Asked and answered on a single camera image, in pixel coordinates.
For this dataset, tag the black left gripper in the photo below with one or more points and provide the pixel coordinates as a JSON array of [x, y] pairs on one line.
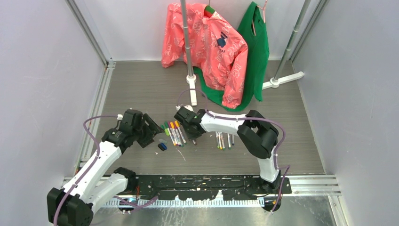
[[152, 129]]

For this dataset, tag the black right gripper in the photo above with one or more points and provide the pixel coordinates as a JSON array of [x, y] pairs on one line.
[[192, 136]]

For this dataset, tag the black pen cap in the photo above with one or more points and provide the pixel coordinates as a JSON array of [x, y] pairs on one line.
[[161, 147]]

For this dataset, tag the blue pen cap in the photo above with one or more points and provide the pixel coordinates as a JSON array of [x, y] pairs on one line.
[[164, 146]]

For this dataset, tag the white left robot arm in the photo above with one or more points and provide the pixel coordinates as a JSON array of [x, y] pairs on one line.
[[76, 203]]

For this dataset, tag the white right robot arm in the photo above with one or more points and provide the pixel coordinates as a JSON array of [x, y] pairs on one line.
[[257, 134]]

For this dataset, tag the white left rack foot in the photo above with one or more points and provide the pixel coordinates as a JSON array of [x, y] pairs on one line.
[[191, 80]]

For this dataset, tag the pink printed jacket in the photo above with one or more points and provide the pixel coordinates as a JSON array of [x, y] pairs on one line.
[[216, 48]]

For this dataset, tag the green hanging shirt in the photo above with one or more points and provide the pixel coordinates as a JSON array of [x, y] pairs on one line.
[[258, 55]]

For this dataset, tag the left rack pole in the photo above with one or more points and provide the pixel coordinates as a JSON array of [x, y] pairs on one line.
[[186, 39]]

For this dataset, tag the rack pole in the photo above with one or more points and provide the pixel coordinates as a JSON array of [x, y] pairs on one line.
[[290, 43], [186, 39]]

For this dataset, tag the pink clothes hanger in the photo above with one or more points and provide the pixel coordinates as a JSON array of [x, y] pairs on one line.
[[262, 11]]

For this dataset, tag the right rack pole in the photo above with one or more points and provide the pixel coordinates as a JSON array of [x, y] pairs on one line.
[[290, 43]]

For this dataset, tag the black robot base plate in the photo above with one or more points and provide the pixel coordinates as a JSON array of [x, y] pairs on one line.
[[203, 191]]

